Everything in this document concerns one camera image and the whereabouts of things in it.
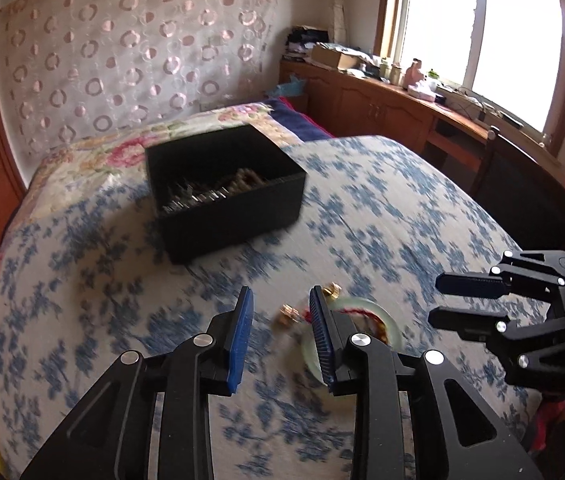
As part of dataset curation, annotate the gold earring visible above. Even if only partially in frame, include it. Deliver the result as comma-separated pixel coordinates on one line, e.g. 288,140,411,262
276,304,305,328

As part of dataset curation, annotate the jade bangle with red cord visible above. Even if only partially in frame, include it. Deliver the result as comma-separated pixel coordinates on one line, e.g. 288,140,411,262
301,296,404,385

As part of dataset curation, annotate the black jewelry box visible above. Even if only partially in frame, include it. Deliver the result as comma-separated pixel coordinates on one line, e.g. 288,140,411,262
150,127,307,264

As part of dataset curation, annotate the dark wooden chair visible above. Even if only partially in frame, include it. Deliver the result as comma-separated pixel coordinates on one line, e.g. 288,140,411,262
470,126,565,252

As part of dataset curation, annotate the blue floral white bedspread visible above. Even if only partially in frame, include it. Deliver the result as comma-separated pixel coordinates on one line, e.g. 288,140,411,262
0,136,541,479

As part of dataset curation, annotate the purple blanket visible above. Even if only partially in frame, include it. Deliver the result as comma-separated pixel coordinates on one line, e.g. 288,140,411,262
264,98,333,142

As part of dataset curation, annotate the pink figurine on sill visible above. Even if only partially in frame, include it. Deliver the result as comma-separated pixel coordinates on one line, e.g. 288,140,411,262
402,58,426,90

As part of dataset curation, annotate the pink floral quilt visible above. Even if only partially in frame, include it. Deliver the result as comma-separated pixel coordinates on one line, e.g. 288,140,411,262
10,102,303,230

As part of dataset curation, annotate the wooden side cabinet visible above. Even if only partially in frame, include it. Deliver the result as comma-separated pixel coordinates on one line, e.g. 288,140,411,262
278,56,565,191

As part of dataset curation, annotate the cardboard box on cabinet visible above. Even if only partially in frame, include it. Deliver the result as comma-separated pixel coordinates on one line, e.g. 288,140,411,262
310,44,361,70

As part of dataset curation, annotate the sheer curtain with circles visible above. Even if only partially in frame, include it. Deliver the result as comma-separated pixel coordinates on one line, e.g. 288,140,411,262
0,0,277,180

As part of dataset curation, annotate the window with wooden frame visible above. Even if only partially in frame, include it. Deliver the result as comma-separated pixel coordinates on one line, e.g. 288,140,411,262
374,0,565,155

